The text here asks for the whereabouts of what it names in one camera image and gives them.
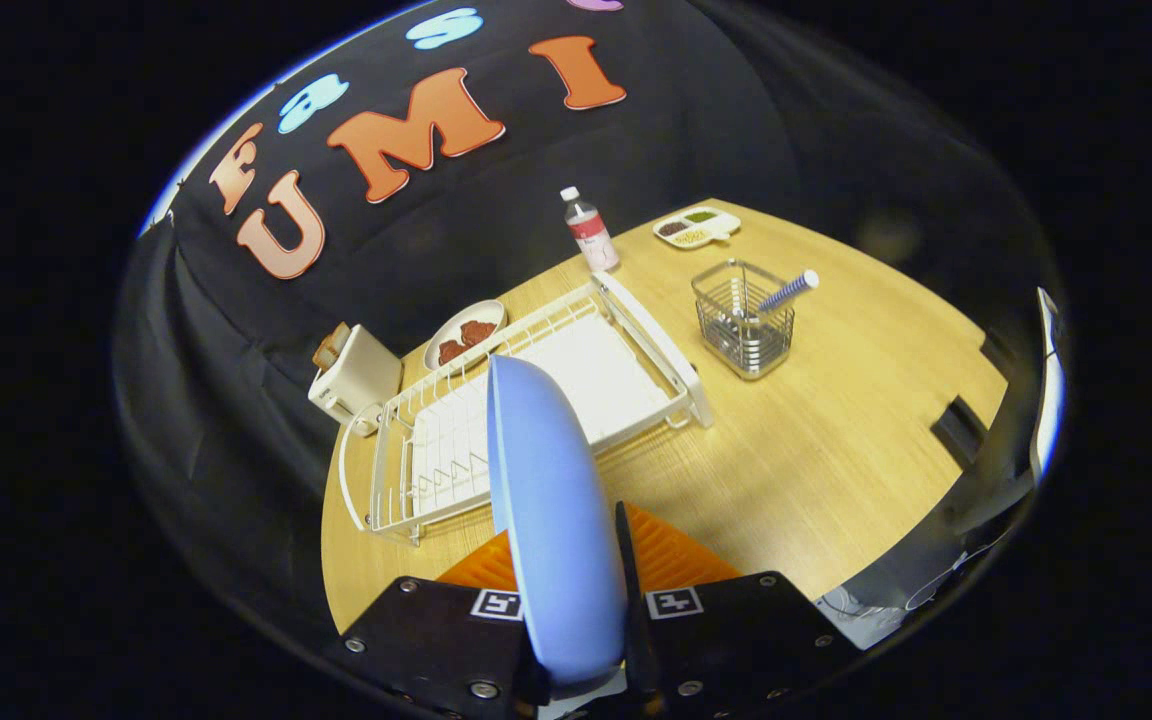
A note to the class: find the clear plastic water bottle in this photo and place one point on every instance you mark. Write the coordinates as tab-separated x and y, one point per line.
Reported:
591	235

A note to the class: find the brown toast slice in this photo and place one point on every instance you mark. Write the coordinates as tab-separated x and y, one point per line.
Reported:
340	336
324	353

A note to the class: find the white toaster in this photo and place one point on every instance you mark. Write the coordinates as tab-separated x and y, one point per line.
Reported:
361	380

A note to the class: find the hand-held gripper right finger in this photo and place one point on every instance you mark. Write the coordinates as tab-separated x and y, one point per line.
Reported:
636	620

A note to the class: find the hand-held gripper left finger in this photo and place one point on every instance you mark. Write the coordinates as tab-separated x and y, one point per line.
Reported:
436	640

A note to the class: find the red meat piece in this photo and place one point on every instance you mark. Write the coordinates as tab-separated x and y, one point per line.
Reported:
451	352
478	332

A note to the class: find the blue plate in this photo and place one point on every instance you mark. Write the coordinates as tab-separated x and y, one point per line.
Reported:
556	520

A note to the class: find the small white plate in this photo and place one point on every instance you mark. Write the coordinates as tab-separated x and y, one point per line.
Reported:
456	322

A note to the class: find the white divided bean dish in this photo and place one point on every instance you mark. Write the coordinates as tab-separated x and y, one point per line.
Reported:
696	228

